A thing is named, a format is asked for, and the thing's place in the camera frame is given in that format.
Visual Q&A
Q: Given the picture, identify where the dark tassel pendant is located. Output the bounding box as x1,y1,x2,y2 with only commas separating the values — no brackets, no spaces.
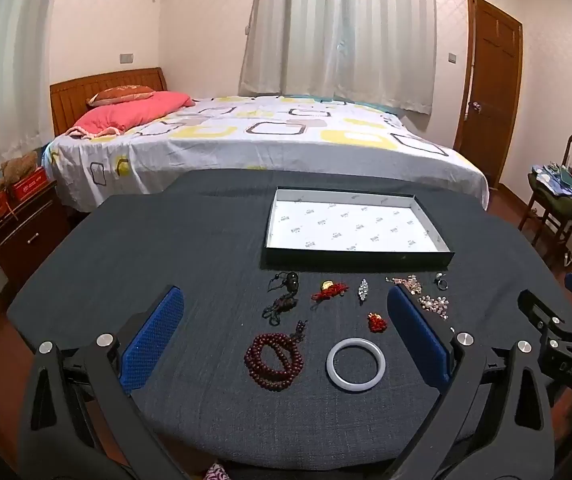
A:
262,296,297,323

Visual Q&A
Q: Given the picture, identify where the red patterned pillow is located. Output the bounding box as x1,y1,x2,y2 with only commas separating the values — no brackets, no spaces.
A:
87,85,157,108

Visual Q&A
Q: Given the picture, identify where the pink pearl bead bracelet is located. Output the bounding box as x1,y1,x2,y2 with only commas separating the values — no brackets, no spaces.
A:
417,295,451,318

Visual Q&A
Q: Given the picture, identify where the black bead pendant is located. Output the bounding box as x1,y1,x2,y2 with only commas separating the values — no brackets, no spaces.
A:
267,271,301,293

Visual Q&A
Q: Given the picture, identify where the dark red bead bracelet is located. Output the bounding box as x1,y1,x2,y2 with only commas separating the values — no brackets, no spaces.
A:
244,332,305,392

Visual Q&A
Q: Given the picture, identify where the pink pillow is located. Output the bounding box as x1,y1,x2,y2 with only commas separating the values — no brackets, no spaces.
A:
66,91,197,138

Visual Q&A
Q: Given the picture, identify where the white jade bangle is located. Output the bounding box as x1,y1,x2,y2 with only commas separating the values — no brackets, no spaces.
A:
326,338,387,389

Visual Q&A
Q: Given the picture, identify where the rose gold chain bracelet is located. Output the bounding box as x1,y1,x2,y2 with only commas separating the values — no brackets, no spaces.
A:
385,274,423,295

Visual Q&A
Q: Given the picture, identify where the dark grey tablecloth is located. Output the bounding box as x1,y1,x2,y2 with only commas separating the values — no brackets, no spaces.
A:
6,167,572,480

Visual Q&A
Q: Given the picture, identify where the pile of clothes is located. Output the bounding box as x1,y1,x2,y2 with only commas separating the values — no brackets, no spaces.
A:
528,160,572,221

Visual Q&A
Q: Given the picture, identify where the white sheer curtain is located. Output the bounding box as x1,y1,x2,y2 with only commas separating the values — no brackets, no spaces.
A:
0,0,61,201

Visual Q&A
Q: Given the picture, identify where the bed with patterned sheet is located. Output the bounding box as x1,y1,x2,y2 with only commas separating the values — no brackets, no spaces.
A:
43,92,489,211

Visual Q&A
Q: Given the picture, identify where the wooden headboard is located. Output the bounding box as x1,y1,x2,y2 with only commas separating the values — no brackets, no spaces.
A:
50,67,169,138

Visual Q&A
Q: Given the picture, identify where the red and gold knot charm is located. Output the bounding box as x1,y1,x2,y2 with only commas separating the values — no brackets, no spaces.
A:
311,281,351,305

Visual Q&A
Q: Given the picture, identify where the white pleated curtain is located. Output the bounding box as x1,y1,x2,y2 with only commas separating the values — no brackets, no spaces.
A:
238,0,439,116

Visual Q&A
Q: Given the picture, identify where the brown wooden door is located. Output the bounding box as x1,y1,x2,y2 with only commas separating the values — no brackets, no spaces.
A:
453,0,524,191

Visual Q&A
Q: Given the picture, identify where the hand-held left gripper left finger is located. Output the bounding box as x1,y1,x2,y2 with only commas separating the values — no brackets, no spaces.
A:
18,284,201,480

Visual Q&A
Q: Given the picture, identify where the brown teddy bear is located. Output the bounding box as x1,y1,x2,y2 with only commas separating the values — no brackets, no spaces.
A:
0,152,39,192

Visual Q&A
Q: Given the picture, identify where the red gift box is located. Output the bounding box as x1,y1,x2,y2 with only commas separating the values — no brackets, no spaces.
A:
6,167,49,203

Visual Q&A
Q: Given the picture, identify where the dark green tray box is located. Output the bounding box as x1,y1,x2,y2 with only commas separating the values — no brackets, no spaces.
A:
261,186,455,272

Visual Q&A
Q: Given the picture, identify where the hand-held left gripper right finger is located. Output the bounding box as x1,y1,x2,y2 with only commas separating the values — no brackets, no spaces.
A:
381,284,559,480

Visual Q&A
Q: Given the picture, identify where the dark wooden nightstand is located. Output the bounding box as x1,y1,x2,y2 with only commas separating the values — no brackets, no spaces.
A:
0,180,71,286

